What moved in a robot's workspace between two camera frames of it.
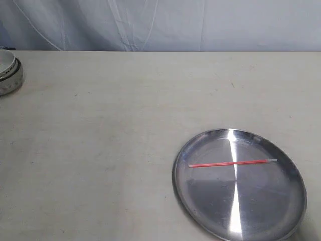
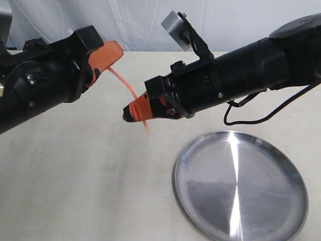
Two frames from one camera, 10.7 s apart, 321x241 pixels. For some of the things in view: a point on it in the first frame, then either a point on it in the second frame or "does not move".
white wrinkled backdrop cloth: [160, 25] does not move
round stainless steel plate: [238, 185] does not move
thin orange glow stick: [238, 162] to [119, 76]
